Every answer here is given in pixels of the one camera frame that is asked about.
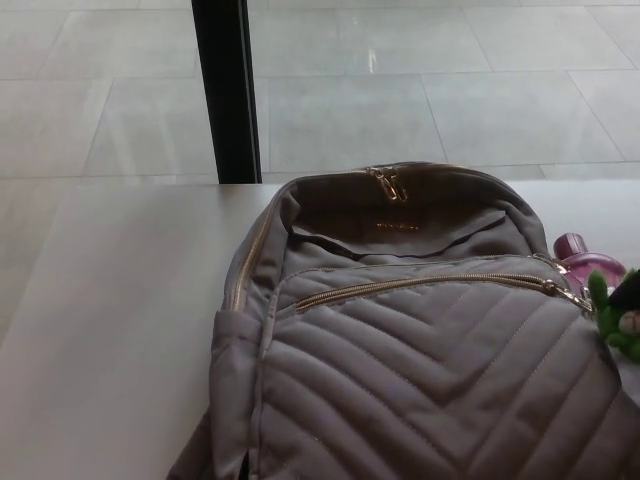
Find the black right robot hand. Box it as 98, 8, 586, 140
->
605, 267, 640, 303

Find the green plush keychain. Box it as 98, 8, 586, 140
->
584, 269, 640, 359

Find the purple transparent bottle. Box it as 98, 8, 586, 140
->
552, 232, 629, 284

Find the grey quilted backpack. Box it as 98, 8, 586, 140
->
165, 160, 640, 480

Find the black vertical window post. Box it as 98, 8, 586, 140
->
190, 0, 264, 186

